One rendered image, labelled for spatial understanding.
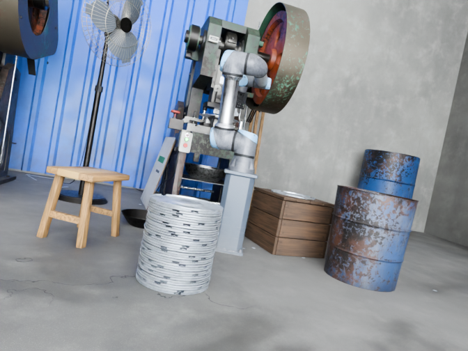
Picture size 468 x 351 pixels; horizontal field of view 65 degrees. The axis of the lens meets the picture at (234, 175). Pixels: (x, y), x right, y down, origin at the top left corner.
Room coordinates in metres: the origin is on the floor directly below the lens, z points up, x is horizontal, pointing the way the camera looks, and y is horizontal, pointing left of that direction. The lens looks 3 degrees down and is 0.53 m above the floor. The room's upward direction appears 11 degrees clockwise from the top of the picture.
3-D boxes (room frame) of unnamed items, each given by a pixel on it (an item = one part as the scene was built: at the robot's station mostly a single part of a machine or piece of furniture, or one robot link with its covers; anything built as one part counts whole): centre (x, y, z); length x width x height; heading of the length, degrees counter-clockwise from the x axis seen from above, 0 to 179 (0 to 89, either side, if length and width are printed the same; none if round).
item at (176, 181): (2.92, 0.52, 0.45); 0.92 x 0.12 x 0.90; 16
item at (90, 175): (1.81, 0.69, 0.16); 0.34 x 0.24 x 0.34; 168
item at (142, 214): (2.29, 0.50, 0.04); 0.30 x 0.30 x 0.07
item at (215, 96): (2.82, 0.21, 1.04); 0.17 x 0.15 x 0.30; 16
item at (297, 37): (3.06, -0.07, 1.33); 1.03 x 0.28 x 0.82; 16
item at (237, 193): (2.09, -0.04, 0.23); 0.19 x 0.19 x 0.45; 0
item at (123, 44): (3.07, 1.22, 0.80); 1.24 x 0.65 x 1.59; 16
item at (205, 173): (2.86, 0.22, 0.36); 0.34 x 0.34 x 0.10
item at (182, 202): (1.45, 0.16, 0.32); 0.29 x 0.29 x 0.01
